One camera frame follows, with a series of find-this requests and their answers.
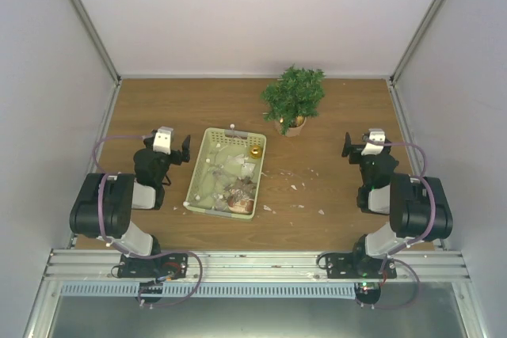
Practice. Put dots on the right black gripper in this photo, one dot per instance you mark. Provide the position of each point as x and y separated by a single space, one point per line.
352 149

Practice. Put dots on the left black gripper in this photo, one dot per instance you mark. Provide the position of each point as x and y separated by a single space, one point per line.
184 157

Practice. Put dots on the pale green perforated basket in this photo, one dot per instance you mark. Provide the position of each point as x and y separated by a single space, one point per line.
226 173

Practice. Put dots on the small green christmas tree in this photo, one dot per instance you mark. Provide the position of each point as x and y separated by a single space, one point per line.
293 98

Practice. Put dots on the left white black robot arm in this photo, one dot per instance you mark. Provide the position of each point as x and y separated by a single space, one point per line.
103 207

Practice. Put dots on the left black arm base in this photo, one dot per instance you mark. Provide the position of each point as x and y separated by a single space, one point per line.
173 266

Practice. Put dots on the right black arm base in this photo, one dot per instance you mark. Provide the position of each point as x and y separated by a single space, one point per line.
355 266

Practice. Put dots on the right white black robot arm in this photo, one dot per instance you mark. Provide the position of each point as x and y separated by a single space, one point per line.
416 205

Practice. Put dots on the white foil flakes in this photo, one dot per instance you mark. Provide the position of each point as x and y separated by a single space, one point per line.
279 192

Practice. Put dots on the gold bauble ornament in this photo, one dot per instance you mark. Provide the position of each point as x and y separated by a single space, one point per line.
256 152

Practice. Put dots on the red white round ornament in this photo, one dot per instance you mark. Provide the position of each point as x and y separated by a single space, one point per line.
243 206

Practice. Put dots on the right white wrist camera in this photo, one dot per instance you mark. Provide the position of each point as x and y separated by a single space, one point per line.
374 140

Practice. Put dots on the grey slotted cable duct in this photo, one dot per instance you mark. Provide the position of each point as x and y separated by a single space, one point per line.
220 290

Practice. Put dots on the aluminium front rail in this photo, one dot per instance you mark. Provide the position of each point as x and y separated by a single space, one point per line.
253 266

